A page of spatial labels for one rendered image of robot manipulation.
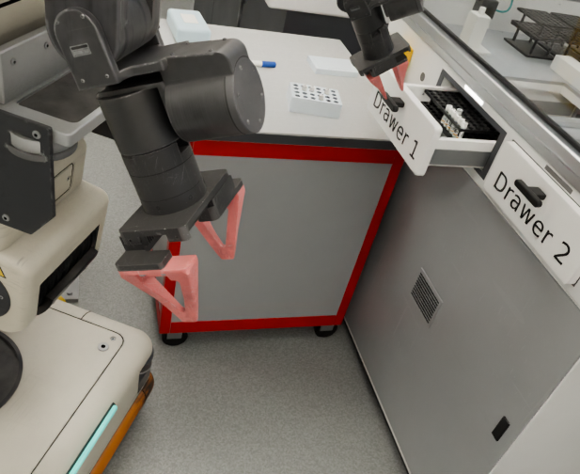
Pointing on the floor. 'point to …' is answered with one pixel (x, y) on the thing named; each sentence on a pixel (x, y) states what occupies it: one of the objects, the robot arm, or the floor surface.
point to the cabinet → (475, 339)
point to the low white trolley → (289, 200)
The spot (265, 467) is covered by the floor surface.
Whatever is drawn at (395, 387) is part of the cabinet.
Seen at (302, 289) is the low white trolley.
